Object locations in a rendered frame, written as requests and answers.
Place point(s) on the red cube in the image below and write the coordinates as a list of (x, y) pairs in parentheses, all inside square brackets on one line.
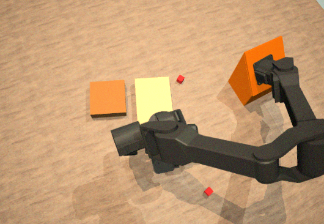
[(208, 191), (180, 79)]

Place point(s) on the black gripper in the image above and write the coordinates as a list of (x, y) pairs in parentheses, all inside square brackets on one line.
[(194, 126)]

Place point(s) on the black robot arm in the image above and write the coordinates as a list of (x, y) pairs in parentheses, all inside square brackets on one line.
[(170, 142)]

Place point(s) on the pale yellow board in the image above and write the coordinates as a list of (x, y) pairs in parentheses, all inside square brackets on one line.
[(152, 95)]

